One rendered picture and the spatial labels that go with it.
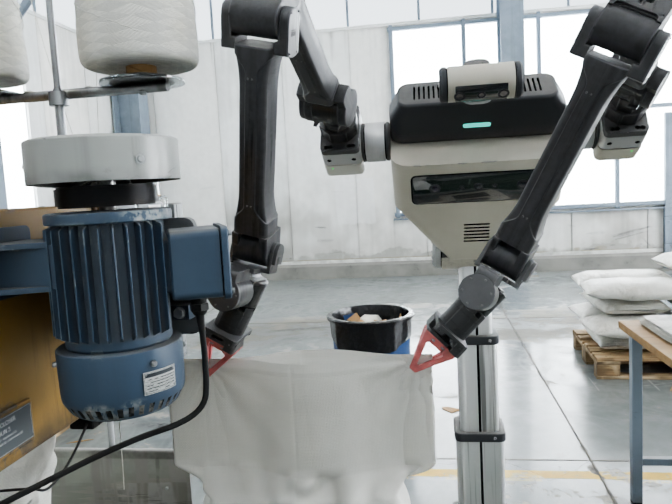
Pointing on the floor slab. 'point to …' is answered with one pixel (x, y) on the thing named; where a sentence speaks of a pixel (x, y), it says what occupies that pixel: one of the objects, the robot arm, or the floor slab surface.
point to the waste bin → (382, 343)
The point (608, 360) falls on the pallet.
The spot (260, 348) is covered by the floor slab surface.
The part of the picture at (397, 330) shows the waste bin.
